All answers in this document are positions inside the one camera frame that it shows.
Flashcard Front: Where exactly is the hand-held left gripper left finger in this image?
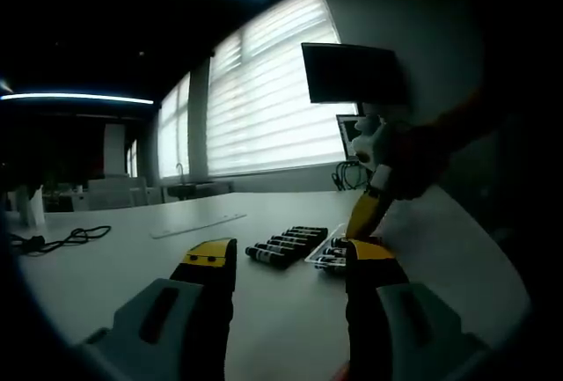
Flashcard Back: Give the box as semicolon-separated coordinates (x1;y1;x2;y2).
72;237;238;381

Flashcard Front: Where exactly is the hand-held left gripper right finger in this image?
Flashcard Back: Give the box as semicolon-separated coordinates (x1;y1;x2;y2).
344;238;492;381

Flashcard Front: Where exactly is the batch of labelled medicine bottles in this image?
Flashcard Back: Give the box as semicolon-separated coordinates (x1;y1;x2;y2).
315;235;384;277

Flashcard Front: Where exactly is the clear plastic box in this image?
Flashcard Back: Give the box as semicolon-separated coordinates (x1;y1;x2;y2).
304;222;384;277

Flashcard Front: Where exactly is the row of medicine bottles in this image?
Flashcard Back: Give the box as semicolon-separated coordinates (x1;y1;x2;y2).
245;225;330;271

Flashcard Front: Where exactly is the person's right hand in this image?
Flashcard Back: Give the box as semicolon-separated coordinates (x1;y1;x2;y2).
388;124;453;202

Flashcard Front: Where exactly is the black monitor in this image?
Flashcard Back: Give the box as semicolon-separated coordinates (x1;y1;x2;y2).
301;41;411;106

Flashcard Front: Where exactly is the clear plastic strip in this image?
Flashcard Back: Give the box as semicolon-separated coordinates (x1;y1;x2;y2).
149;212;248;240

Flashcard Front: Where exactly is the large white window blind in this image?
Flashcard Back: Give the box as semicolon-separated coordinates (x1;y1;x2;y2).
206;0;358;179

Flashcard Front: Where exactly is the dark sink counter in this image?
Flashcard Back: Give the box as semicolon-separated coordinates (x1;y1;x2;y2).
161;180;234;201

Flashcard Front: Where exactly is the white office furniture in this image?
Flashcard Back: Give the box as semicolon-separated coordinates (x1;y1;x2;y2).
85;176;164;211

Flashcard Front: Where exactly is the narrow white window blind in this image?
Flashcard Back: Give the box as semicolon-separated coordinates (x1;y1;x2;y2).
157;71;192;180

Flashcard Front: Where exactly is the long ceiling light strip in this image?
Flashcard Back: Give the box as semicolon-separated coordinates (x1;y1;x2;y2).
0;92;155;106

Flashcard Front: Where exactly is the bundle of black cables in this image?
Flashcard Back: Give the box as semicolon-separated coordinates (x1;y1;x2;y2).
332;158;370;192

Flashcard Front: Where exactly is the black table cable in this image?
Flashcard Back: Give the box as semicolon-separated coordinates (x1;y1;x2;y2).
8;224;113;257

